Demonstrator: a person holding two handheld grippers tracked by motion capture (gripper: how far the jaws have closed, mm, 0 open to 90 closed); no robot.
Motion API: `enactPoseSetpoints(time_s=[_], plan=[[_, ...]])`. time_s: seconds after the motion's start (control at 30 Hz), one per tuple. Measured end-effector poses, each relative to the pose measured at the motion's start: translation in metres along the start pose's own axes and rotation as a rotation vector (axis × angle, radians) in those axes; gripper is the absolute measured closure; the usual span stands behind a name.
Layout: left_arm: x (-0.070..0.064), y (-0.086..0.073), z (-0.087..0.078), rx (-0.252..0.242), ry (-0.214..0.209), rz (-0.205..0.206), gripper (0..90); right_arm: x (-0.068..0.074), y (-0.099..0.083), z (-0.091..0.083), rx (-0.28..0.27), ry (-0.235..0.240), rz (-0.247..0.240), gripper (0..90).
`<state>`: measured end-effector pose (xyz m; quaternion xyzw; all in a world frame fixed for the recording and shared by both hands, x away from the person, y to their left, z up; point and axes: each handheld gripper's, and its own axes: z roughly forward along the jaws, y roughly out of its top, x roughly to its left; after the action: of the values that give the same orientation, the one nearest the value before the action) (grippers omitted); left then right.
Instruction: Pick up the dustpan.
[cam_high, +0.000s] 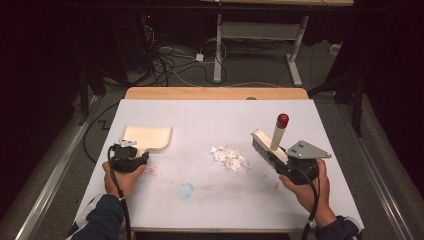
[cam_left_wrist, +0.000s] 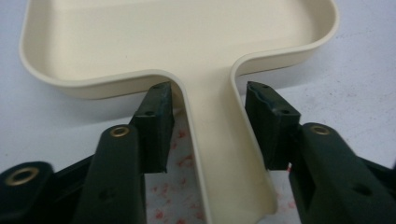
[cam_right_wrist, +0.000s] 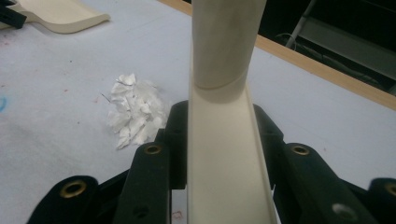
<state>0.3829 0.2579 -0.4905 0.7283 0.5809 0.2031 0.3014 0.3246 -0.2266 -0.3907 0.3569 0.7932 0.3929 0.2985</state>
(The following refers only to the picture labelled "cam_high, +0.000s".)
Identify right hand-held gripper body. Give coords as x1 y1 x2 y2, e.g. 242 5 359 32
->
276 139 333 185

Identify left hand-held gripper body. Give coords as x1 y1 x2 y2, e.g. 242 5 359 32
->
109 139 140 173

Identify cream plastic dustpan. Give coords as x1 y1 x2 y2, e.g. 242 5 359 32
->
120 125 173 158

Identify cream brush with red cap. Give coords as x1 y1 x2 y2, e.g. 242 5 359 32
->
250 113 290 168

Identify pile of white paper scraps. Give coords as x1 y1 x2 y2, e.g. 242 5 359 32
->
209 144 251 174

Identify person's left hand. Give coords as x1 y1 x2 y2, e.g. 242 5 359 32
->
102 161 147 200

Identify person's right hand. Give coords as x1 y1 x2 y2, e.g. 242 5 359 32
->
279 158 338 229

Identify dark blue left sleeve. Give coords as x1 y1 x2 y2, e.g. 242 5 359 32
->
64 193 126 240

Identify dark blue sleeve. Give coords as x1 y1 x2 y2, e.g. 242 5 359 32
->
64 193 126 240
314 215 363 240

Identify black stand leg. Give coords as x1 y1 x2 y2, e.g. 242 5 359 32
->
77 63 90 127
308 71 365 138

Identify white table cover sheet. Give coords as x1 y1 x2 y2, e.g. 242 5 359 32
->
77 98 365 232

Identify dark blue right sleeve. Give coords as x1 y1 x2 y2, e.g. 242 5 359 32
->
314 215 363 240

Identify wooden table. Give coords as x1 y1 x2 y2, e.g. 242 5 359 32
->
124 87 310 101

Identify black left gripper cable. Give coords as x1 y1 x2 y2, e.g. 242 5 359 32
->
106 145 133 240

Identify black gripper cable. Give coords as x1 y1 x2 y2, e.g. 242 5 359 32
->
106 145 133 240
289 164 322 240

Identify black floor cable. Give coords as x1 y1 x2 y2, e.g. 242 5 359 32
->
82 102 120 164

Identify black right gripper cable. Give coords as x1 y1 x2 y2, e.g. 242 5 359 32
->
289 164 322 240

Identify metal floor rail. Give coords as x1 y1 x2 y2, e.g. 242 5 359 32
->
15 95 98 240
333 99 415 240

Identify tangle of floor cables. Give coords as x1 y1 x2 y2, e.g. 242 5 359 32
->
139 13 228 88

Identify white metal desk frame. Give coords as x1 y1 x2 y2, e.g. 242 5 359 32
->
199 0 355 88

